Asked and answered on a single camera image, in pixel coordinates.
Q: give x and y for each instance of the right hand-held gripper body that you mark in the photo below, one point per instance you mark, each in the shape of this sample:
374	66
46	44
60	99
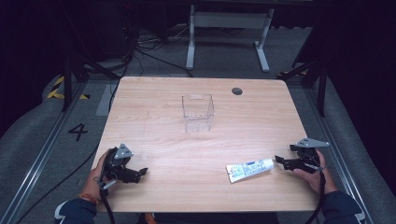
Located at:
308	152

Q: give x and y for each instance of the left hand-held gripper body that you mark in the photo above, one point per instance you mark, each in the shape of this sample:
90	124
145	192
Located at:
116	161

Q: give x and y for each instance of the white toothpaste tube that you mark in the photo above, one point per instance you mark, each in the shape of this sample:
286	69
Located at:
249	169

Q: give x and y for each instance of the clear plastic container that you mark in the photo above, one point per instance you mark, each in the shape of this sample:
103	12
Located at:
198	112

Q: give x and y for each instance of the person's right hand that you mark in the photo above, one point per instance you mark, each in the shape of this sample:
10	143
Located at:
317	179

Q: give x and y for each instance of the person's left hand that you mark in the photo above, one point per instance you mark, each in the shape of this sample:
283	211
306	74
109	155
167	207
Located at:
95	179

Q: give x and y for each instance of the orange wrist band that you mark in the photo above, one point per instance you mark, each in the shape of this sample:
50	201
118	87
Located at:
88	197

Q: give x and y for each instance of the black tripod stand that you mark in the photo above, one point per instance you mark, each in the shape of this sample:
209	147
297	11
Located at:
311	77
74	71

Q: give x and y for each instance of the yellow black floor tape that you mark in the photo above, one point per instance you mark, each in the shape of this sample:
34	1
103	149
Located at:
62	90

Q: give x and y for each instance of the metal floor rail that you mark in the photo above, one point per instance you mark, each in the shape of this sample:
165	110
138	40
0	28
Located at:
34	161
339	155

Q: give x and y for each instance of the grey metal table frame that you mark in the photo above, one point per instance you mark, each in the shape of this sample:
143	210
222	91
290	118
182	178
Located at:
229	37

